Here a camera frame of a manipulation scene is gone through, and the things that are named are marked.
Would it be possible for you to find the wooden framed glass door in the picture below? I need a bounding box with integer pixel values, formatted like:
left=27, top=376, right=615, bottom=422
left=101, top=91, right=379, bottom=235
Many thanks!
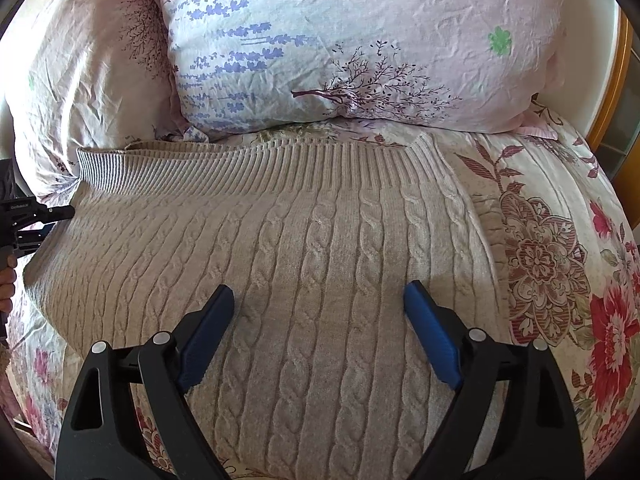
left=585, top=7, right=640, bottom=181

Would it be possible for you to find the person's left hand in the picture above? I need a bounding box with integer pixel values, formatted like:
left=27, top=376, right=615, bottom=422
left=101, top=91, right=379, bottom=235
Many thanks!
left=0, top=269, right=17, bottom=315

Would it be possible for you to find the pink floral pillow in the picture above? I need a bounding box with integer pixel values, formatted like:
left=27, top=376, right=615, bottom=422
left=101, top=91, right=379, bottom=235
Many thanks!
left=11, top=0, right=187, bottom=198

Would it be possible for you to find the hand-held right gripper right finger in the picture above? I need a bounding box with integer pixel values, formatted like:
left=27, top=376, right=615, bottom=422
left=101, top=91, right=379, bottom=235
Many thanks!
left=403, top=280, right=586, bottom=480

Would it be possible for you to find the beige cable-knit sweater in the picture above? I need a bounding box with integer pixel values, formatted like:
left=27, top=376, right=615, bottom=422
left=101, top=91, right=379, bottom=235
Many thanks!
left=22, top=132, right=512, bottom=479

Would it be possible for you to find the pink pillow with lavender print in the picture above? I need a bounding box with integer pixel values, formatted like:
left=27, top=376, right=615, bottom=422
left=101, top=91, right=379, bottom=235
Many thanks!
left=156, top=0, right=557, bottom=142

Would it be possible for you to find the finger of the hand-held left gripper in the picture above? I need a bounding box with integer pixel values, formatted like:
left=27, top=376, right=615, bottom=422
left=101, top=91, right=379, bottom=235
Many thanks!
left=37, top=204, right=77, bottom=223
left=17, top=222, right=55, bottom=252

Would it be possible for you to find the floral bed sheet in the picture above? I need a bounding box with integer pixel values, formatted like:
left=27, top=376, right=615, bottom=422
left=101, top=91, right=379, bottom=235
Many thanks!
left=0, top=105, right=640, bottom=480

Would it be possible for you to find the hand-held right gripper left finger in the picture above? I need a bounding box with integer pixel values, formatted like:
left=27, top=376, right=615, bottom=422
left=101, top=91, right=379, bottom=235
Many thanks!
left=54, top=284, right=236, bottom=480

